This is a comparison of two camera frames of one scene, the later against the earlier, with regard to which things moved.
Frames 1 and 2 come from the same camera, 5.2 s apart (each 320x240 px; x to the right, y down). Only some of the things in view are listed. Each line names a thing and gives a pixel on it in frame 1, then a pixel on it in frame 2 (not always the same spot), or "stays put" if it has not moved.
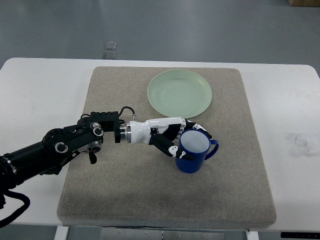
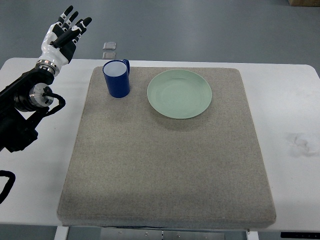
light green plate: [179, 93] stays put
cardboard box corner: [304, 3] stays put
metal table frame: [60, 232] stays put
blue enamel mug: [197, 144] → [117, 74]
